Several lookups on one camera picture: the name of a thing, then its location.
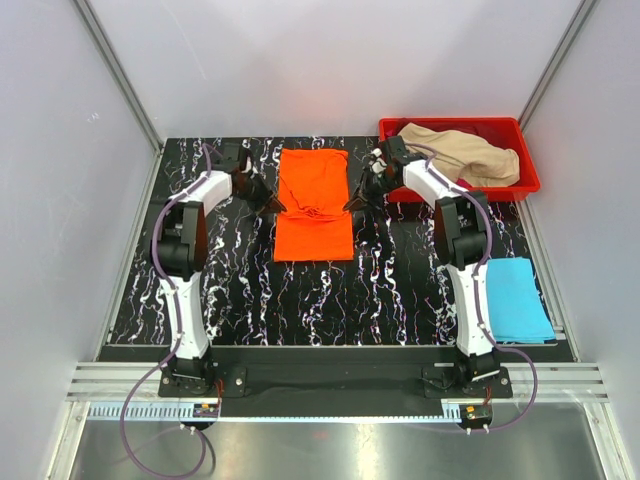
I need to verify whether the red plastic bin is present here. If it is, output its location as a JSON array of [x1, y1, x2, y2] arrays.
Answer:
[[378, 117, 540, 202]]

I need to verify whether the aluminium frame rail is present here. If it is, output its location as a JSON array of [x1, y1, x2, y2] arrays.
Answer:
[[66, 362, 609, 403]]

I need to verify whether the beige t shirt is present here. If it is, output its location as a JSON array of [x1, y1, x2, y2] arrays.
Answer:
[[398, 123, 520, 188]]

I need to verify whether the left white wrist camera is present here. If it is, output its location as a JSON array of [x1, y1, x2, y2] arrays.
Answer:
[[239, 148, 255, 176]]

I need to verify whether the folded light blue t shirt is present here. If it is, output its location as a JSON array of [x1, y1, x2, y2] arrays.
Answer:
[[486, 258, 555, 344]]

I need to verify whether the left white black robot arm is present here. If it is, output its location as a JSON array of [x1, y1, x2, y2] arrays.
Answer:
[[145, 144, 286, 396]]

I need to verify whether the orange t shirt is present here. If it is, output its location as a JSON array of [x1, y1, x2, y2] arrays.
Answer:
[[274, 149, 354, 262]]

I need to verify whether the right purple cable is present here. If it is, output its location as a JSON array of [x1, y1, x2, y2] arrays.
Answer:
[[407, 142, 541, 434]]

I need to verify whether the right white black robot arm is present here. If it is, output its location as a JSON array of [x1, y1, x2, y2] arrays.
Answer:
[[343, 136, 500, 397]]

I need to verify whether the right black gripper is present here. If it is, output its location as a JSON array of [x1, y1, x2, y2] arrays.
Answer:
[[343, 167, 400, 214]]

